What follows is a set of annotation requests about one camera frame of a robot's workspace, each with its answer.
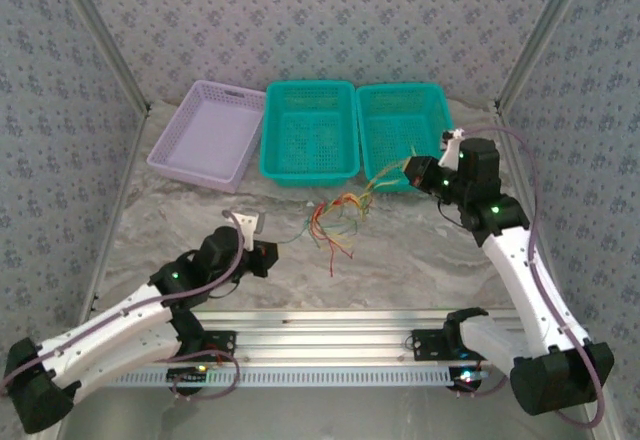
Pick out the red cable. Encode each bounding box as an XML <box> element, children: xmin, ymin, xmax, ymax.
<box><xmin>307</xmin><ymin>199</ymin><xmax>351</xmax><ymax>279</ymax></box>
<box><xmin>304</xmin><ymin>198</ymin><xmax>346</xmax><ymax>241</ymax></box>

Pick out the teal plastic basket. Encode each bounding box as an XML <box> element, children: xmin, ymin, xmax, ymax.
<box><xmin>354</xmin><ymin>82</ymin><xmax>456</xmax><ymax>194</ymax></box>
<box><xmin>258</xmin><ymin>79</ymin><xmax>362</xmax><ymax>189</ymax></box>

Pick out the circuit board with LED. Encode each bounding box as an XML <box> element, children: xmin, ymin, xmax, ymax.
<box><xmin>166</xmin><ymin>365</ymin><xmax>210</xmax><ymax>384</ymax></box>
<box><xmin>449</xmin><ymin>367</ymin><xmax>494</xmax><ymax>391</ymax></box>

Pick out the lilac perforated plastic basket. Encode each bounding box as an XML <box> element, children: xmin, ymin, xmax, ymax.
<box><xmin>145</xmin><ymin>79</ymin><xmax>267</xmax><ymax>194</ymax></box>

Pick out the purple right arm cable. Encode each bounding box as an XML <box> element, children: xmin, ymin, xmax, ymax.
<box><xmin>462</xmin><ymin>125</ymin><xmax>606</xmax><ymax>429</ymax></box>

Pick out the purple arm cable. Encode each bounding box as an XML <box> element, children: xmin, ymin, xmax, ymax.
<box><xmin>462</xmin><ymin>125</ymin><xmax>606</xmax><ymax>429</ymax></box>
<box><xmin>0</xmin><ymin>212</ymin><xmax>246</xmax><ymax>402</ymax></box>

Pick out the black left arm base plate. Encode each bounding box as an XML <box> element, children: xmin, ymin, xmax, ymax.
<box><xmin>197</xmin><ymin>329</ymin><xmax>237</xmax><ymax>364</ymax></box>

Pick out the aluminium mounting rail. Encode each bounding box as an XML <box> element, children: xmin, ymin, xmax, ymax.
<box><xmin>89</xmin><ymin>307</ymin><xmax>551</xmax><ymax>366</ymax></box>

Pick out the white slotted cable duct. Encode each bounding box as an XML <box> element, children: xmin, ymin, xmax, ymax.
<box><xmin>107</xmin><ymin>364</ymin><xmax>494</xmax><ymax>389</ymax></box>

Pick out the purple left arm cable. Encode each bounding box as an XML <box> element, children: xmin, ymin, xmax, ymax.
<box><xmin>0</xmin><ymin>212</ymin><xmax>246</xmax><ymax>402</ymax></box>

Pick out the aluminium frame post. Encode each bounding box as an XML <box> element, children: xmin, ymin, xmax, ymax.
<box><xmin>492</xmin><ymin>0</ymin><xmax>596</xmax><ymax>111</ymax></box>
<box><xmin>52</xmin><ymin>0</ymin><xmax>152</xmax><ymax>114</ymax></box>

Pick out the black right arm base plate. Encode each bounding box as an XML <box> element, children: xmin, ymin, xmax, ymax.
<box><xmin>410</xmin><ymin>327</ymin><xmax>451</xmax><ymax>361</ymax></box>

